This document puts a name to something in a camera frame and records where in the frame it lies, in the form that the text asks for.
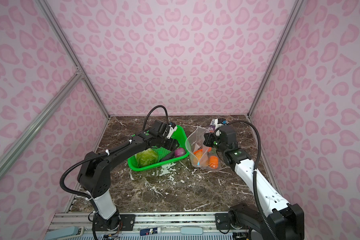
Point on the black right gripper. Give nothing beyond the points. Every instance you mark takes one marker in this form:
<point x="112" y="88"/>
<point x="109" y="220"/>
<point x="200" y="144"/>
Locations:
<point x="208" y="140"/>

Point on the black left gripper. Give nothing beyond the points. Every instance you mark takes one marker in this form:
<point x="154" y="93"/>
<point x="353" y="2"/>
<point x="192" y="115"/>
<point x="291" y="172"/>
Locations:
<point x="172" y="144"/>

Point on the orange carrot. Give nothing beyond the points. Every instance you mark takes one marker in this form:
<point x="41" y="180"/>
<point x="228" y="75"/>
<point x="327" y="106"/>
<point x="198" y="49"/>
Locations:
<point x="203" y="151"/>

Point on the orange toy pumpkin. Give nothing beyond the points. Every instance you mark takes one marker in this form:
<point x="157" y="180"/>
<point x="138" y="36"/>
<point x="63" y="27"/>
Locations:
<point x="214" y="162"/>

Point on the dark purple eggplant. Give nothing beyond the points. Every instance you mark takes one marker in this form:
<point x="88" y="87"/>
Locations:
<point x="169" y="156"/>

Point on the clear zip top bag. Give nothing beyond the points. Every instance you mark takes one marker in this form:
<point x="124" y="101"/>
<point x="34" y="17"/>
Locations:
<point x="194" y="142"/>

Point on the purple red onion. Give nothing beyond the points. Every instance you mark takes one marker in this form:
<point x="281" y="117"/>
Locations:
<point x="179" y="152"/>

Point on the yellow potato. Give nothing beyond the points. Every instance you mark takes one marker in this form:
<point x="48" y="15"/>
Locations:
<point x="198" y="154"/>

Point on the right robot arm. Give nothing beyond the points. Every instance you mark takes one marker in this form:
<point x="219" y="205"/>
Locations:
<point x="274" y="217"/>

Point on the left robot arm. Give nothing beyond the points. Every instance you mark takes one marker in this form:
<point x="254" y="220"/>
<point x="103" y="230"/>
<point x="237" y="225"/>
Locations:
<point x="95" y="173"/>

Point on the green plastic perforated basket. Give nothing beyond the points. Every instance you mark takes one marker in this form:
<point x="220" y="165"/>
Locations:
<point x="178" y="135"/>

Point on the green cabbage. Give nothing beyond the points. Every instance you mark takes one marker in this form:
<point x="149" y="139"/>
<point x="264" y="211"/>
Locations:
<point x="146" y="158"/>

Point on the blue white small battery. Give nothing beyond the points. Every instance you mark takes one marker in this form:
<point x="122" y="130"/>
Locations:
<point x="150" y="231"/>

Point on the grey oval pad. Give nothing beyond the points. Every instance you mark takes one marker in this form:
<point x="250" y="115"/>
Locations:
<point x="192" y="231"/>

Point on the grey teal device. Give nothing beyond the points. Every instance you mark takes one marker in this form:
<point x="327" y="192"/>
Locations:
<point x="65" y="234"/>

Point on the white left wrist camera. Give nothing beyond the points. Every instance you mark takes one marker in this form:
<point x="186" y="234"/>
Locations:
<point x="172" y="127"/>

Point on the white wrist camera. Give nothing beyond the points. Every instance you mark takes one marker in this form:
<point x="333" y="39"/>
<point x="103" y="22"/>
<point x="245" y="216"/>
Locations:
<point x="172" y="127"/>
<point x="220" y="122"/>

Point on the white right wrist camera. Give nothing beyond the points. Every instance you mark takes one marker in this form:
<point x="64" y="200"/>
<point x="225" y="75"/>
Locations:
<point x="220" y="122"/>

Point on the aluminium mounting rail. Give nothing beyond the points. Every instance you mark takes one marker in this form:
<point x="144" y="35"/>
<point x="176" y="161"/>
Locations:
<point x="128" y="226"/>

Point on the aluminium corner frame post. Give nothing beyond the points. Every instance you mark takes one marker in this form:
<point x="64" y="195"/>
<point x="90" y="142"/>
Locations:
<point x="52" y="20"/>

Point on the right aluminium corner post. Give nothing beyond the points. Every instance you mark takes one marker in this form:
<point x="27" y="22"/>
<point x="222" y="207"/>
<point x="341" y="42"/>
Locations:
<point x="294" y="15"/>

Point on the aluminium diagonal frame bar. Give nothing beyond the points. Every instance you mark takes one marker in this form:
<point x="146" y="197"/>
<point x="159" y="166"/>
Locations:
<point x="17" y="148"/>

